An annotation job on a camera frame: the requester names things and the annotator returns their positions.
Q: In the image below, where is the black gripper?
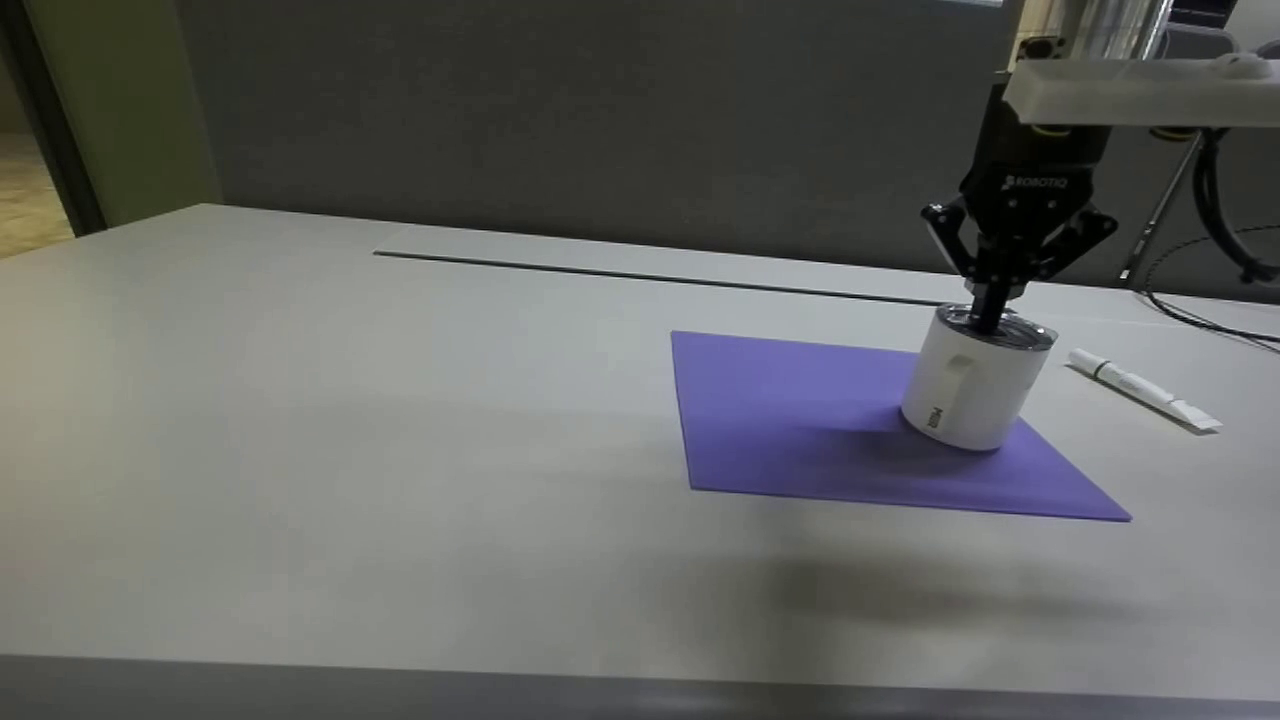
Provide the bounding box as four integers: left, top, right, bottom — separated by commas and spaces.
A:
919, 73, 1121, 334

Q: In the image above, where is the clear sliding mug lid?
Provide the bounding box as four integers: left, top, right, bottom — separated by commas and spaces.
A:
931, 305, 1061, 360

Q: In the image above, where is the white travel mug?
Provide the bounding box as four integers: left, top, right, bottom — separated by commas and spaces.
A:
900, 305, 1061, 458

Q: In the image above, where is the white marker pen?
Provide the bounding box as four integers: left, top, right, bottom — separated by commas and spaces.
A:
1066, 343, 1223, 437

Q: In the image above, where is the purple rectangular mat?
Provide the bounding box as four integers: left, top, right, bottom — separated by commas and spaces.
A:
670, 330, 1135, 528

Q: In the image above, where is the large grey partition panel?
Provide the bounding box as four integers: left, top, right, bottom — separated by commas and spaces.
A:
175, 0, 1031, 277

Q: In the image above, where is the thin black cable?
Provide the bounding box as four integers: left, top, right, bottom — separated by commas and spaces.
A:
1118, 128, 1280, 353

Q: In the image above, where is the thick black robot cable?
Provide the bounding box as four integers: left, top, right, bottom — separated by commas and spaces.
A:
1191, 128, 1280, 290

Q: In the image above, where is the black door frame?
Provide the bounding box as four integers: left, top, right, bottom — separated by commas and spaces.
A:
0, 0, 110, 240

